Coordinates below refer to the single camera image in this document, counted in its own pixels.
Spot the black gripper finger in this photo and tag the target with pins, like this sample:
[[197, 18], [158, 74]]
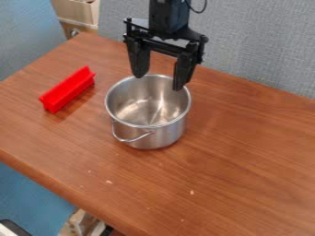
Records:
[[184, 69], [139, 57]]

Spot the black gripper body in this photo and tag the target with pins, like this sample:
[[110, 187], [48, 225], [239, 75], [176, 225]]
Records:
[[144, 39]]

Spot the red plastic block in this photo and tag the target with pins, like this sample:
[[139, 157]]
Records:
[[67, 90]]

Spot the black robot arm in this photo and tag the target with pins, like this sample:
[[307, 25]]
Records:
[[170, 14]]

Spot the stainless steel pot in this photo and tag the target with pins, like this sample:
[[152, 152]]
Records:
[[147, 111]]

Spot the black and white device corner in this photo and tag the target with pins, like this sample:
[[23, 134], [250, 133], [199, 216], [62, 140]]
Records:
[[11, 229]]

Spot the light wooden frame under table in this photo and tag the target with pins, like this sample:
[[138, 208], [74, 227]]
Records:
[[83, 224]]

